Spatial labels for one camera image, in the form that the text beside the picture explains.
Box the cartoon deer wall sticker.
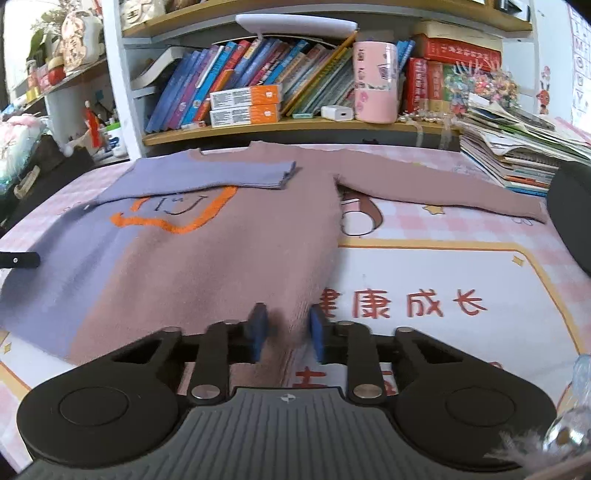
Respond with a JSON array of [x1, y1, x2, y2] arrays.
[[536, 65, 553, 116]]

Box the white flat lamp head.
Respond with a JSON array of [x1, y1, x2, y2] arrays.
[[235, 14, 359, 40]]

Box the stack of notebooks and papers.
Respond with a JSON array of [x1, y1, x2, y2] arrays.
[[459, 92, 591, 198]]

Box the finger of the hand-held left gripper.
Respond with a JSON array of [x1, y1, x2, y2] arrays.
[[0, 251, 41, 270]]

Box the pink and white plush bouquet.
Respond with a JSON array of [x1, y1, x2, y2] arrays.
[[0, 114, 49, 185]]

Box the clear crystal charm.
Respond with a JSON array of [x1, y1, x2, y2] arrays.
[[542, 408, 591, 456]]

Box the thick red book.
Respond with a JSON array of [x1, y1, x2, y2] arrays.
[[424, 35, 502, 71]]

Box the pink cup with stickers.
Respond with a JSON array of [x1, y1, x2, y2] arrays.
[[353, 41, 400, 124]]

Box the white pen cup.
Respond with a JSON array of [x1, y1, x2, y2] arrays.
[[105, 121, 129, 158]]

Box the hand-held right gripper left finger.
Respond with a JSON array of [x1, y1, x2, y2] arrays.
[[108, 302, 269, 408]]

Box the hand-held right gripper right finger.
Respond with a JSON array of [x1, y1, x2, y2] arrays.
[[308, 304, 468, 408]]

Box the row of slanted colourful books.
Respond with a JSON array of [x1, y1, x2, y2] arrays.
[[145, 39, 362, 134]]

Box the black box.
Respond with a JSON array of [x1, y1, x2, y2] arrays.
[[0, 148, 96, 232]]

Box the white bookshelf with wooden boards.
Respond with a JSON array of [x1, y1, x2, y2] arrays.
[[102, 0, 542, 149]]

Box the dried flower bunch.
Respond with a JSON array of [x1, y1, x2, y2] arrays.
[[28, 9, 66, 62]]

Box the pink alphabet wall poster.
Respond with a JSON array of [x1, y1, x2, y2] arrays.
[[568, 4, 591, 126]]

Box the dark round object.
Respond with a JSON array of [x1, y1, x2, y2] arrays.
[[547, 161, 591, 278]]

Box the purple and pink knit sweater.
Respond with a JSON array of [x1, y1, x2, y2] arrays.
[[0, 141, 548, 398]]

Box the colourful bead ornament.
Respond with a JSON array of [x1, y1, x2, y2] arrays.
[[445, 62, 520, 112]]

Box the upright red book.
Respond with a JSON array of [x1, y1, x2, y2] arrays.
[[427, 62, 445, 114], [406, 58, 428, 114]]

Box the pearl necklace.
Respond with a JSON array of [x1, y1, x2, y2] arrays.
[[399, 111, 462, 126]]

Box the red tassel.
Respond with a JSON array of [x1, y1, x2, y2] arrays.
[[83, 104, 100, 149]]

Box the pink checked cartoon desk mat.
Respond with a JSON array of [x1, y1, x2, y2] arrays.
[[0, 143, 591, 480]]

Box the grey feather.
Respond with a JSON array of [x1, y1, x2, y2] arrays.
[[485, 429, 551, 463]]

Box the beige wrist watch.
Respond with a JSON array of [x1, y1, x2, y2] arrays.
[[13, 166, 42, 199]]

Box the orange and white box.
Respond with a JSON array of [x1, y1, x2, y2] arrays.
[[210, 104, 282, 129], [210, 84, 283, 110]]

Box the white charger plug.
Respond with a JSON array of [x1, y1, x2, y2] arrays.
[[321, 105, 354, 123]]

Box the white cat ornament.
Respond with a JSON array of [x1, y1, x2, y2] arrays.
[[61, 11, 105, 75]]

